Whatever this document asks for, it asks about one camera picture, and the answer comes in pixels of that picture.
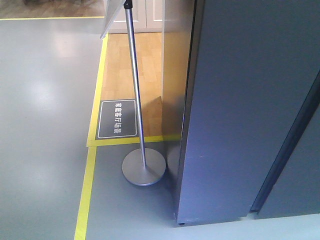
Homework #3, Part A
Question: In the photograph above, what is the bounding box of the white fridge door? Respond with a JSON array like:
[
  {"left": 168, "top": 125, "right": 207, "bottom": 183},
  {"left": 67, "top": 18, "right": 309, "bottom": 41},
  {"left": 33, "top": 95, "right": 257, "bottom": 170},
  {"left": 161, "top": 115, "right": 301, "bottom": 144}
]
[{"left": 177, "top": 0, "right": 320, "bottom": 224}]

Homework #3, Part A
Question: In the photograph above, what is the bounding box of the dark grey fridge body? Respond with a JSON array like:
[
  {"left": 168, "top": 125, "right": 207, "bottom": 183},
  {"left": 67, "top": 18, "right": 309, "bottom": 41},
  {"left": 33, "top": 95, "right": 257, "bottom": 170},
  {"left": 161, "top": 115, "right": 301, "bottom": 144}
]
[{"left": 249, "top": 74, "right": 320, "bottom": 221}]

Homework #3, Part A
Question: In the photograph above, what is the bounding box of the silver sign stand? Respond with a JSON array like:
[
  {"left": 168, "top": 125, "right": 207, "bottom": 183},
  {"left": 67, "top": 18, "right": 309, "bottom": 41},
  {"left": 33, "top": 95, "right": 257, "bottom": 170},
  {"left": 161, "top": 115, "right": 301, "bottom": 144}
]
[{"left": 100, "top": 0, "right": 167, "bottom": 187}]

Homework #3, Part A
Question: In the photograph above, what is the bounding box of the grey floor label sticker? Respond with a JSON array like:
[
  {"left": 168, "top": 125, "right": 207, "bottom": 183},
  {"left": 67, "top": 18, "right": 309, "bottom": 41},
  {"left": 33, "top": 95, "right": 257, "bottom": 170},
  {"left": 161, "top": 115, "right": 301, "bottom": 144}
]
[{"left": 96, "top": 99, "right": 138, "bottom": 140}]

